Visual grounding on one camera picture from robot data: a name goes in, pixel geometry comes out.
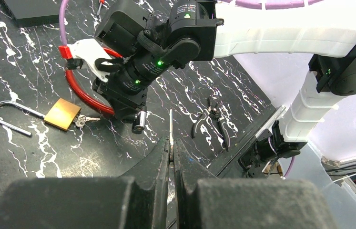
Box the black box right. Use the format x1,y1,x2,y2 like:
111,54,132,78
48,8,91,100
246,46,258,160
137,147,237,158
0,0,61,28

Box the silver key bunch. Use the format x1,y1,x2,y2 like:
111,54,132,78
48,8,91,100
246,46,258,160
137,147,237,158
73,114,100,127

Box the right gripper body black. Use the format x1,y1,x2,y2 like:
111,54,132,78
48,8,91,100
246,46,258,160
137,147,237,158
92,0,172,122

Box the black pliers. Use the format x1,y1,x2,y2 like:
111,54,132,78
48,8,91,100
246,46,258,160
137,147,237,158
192,96,231,151

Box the red cable bike lock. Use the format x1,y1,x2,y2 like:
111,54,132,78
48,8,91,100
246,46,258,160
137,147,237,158
59,45,148,134

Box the brass padlock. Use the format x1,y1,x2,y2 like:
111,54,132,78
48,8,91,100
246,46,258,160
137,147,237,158
0,98,81,137

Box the red blue screwdriver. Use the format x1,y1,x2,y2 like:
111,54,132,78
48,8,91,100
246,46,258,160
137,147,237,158
96,0,105,17

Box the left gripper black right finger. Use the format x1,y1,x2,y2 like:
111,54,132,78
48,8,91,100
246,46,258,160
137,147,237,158
173,139,337,229

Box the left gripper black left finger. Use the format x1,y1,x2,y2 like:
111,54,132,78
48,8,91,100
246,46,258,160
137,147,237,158
0,137,169,229

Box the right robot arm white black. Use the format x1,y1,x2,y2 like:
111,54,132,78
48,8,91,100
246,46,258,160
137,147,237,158
95,0,356,158

